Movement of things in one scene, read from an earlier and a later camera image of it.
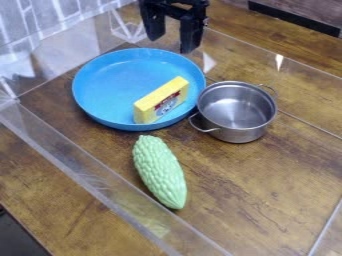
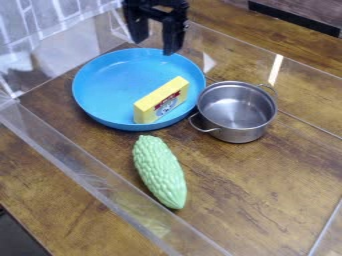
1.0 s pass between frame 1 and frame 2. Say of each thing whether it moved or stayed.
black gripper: moved
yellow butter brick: stayed
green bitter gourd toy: stayed
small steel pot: stayed
